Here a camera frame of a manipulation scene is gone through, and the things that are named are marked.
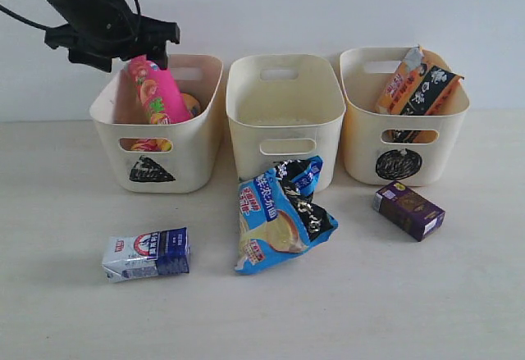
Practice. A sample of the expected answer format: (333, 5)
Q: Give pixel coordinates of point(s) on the purple small box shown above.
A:
(409, 210)

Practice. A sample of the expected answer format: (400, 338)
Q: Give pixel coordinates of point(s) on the cream bin with circle mark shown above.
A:
(378, 148)

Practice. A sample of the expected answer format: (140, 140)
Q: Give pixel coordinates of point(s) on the cream bin with triangle mark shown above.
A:
(171, 159)

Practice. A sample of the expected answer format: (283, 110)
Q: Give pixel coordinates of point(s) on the yellow chips can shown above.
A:
(192, 104)

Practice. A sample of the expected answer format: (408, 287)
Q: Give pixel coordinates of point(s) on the blue noodle bag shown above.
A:
(278, 218)

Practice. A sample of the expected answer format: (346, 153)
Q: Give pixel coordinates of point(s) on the pink chips can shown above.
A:
(157, 92)

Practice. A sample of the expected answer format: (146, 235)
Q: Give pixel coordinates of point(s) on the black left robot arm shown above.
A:
(98, 31)

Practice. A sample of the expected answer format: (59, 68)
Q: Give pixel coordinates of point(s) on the cream middle bin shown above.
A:
(281, 107)

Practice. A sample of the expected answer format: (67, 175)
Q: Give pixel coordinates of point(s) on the white blue milk carton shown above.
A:
(158, 253)

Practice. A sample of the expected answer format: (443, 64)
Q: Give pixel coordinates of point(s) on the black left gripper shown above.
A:
(98, 31)

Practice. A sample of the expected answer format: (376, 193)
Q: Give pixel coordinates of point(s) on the orange black noodle bag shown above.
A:
(418, 87)

